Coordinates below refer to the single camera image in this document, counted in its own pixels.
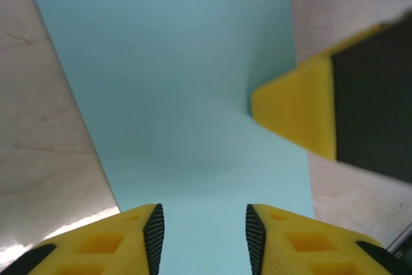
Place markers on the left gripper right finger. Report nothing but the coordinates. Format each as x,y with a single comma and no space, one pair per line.
305,249

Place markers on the long aluminium mounting rail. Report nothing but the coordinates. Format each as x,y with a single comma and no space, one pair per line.
404,239

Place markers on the teal cloth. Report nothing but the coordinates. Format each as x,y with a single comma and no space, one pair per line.
161,78

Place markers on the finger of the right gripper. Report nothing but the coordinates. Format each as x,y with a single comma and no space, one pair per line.
354,101

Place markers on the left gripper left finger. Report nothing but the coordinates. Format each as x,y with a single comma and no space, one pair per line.
96,249

